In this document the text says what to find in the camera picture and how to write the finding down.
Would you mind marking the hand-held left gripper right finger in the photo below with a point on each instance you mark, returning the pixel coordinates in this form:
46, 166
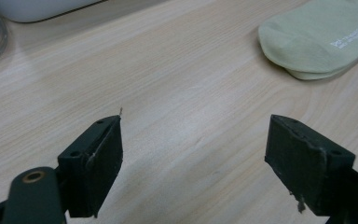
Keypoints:
304, 168

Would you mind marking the white divided storage box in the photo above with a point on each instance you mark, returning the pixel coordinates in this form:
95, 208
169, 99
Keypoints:
37, 9

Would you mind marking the light green sock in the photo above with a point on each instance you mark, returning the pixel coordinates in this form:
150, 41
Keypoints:
312, 76
310, 34

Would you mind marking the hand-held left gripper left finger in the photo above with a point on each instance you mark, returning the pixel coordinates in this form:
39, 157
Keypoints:
96, 168

